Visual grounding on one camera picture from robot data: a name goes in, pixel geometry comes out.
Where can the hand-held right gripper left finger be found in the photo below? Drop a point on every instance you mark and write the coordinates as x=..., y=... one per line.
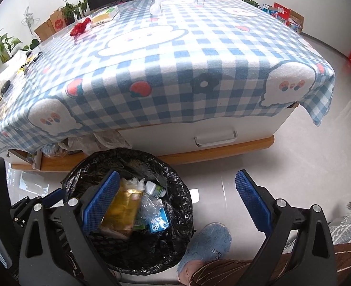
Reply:
x=99, y=202

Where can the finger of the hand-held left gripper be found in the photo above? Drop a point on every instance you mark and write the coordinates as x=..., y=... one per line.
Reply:
x=54, y=196

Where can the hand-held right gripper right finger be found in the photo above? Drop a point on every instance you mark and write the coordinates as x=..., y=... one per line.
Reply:
x=253, y=202

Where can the yellow foil snack packet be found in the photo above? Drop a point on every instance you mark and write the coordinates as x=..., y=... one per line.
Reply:
x=121, y=208

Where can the white bottle green label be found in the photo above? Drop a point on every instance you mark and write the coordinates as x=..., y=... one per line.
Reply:
x=154, y=189

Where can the blue milk carton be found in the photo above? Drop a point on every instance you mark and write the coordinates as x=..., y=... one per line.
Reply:
x=160, y=222

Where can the black bag lined bin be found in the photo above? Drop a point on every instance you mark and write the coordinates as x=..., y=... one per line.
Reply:
x=163, y=250

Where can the open white drawer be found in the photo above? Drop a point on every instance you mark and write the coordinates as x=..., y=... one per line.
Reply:
x=37, y=161

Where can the blue right slipper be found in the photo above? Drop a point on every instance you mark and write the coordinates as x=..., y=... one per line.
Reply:
x=208, y=241

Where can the white plastic bags under tablecloth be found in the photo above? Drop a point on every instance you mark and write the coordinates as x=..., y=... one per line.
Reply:
x=110, y=140

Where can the person's left leg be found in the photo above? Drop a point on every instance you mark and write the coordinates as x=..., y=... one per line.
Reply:
x=66, y=263

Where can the person's leg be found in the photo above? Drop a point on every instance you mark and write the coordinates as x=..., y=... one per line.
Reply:
x=66, y=263
x=223, y=271

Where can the person's right leg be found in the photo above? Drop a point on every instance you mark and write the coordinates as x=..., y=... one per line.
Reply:
x=223, y=271

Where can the white cabinet wooden base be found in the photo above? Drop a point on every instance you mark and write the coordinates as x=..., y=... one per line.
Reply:
x=163, y=140

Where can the black computer mouse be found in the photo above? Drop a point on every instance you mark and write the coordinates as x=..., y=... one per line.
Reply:
x=5, y=86

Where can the white plastic bag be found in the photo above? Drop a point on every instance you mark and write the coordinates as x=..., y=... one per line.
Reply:
x=14, y=62

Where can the black yellow striped object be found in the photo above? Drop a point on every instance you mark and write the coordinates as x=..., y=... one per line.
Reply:
x=25, y=64

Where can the blue checkered printed tablecloth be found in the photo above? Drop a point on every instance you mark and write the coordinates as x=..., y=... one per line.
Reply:
x=193, y=65

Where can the plain brown cardboard box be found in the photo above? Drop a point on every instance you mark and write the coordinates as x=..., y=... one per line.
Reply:
x=42, y=31

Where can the red wrapper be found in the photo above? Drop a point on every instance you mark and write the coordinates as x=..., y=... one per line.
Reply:
x=80, y=29

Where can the brown bag red flower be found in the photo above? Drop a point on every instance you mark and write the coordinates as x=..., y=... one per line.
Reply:
x=56, y=22

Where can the cardboard box colourful packs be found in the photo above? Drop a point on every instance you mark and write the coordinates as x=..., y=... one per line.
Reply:
x=291, y=20

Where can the tall leafy potted plant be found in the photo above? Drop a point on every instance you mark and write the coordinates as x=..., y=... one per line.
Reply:
x=68, y=10

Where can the blue white carton box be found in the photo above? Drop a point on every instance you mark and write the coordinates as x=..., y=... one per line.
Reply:
x=271, y=10

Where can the small green potted plant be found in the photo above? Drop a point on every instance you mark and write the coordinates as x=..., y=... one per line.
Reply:
x=253, y=3

